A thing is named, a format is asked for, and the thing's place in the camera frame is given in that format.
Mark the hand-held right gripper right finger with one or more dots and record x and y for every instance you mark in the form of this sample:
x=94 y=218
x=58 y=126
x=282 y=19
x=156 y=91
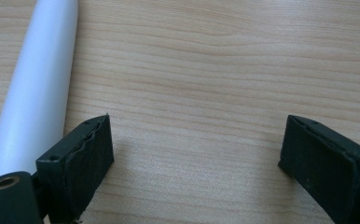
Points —
x=327 y=168

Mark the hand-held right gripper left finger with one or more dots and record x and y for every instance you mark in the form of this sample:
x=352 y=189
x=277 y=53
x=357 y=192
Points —
x=75 y=168

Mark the white plastic tube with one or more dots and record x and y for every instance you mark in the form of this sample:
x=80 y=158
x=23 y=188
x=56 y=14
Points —
x=35 y=90

